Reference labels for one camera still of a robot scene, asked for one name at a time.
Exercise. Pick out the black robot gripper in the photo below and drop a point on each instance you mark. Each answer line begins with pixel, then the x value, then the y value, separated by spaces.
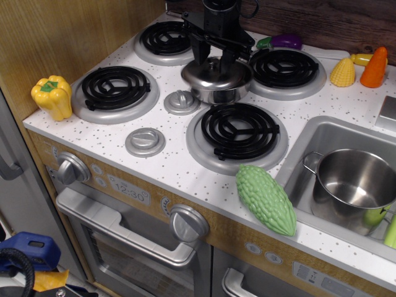
pixel 218 26

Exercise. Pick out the shiny steel pot lid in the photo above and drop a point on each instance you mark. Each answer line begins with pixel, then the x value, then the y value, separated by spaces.
pixel 209 75

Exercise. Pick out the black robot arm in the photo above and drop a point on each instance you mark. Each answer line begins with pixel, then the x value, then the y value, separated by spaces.
pixel 221 4

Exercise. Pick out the small steel pan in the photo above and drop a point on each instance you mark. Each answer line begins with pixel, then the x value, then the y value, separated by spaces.
pixel 219 97

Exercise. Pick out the large steel pot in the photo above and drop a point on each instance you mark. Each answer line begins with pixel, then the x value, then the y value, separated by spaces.
pixel 353 188

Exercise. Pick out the back left black burner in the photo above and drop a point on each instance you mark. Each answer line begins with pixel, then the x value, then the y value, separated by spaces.
pixel 166 38

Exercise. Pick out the upper silver stovetop knob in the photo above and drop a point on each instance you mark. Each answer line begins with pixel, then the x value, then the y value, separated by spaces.
pixel 181 102

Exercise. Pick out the silver stovetop knob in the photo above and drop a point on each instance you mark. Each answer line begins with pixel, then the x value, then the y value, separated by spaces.
pixel 145 142
pixel 181 102

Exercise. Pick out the back right black burner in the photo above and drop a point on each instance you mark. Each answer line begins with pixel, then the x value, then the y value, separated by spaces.
pixel 283 68

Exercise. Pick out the purple eggplant toy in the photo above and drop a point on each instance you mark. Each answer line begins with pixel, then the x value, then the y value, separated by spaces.
pixel 287 40

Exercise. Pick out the front left black burner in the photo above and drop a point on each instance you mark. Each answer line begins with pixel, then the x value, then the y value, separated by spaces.
pixel 115 87

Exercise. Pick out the lower silver stovetop knob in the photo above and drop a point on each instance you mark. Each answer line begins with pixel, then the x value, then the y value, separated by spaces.
pixel 145 142

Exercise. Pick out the grey sink basin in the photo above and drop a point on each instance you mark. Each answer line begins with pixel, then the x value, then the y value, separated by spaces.
pixel 324 134

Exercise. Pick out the yellow corn toy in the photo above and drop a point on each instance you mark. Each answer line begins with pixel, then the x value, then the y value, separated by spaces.
pixel 343 74

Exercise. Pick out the yellow orange toy vegetable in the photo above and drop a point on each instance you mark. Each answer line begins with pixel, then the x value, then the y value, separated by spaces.
pixel 361 59

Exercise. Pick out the green bitter melon toy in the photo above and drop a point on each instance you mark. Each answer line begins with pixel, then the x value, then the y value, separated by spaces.
pixel 266 199

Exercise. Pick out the orange carrot toy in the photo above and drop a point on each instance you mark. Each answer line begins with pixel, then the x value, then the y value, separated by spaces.
pixel 374 72

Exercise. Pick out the oven clock display panel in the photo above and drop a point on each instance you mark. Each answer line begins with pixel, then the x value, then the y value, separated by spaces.
pixel 130 190

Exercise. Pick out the yellow bell pepper toy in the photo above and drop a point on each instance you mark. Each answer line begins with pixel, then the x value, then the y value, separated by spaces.
pixel 53 95

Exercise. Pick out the right silver oven dial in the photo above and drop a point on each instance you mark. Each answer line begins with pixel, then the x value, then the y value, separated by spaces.
pixel 186 224

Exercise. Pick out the silver oven dial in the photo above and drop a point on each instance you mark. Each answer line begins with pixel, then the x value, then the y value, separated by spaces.
pixel 72 169
pixel 186 224

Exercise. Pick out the silver faucet base block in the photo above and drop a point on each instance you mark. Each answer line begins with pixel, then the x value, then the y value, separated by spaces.
pixel 386 118

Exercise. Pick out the left silver oven dial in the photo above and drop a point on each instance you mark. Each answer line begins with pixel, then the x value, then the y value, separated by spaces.
pixel 72 169

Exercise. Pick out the blue clamp tool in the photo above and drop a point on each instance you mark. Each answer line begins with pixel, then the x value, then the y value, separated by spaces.
pixel 42 251

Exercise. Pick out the silver oven door handle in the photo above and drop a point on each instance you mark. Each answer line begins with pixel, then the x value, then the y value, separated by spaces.
pixel 108 221

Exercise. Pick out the lower right door handle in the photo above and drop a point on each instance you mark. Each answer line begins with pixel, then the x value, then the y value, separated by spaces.
pixel 236 283

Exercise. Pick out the grey fridge door handle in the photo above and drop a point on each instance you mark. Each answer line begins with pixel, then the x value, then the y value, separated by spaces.
pixel 11 152

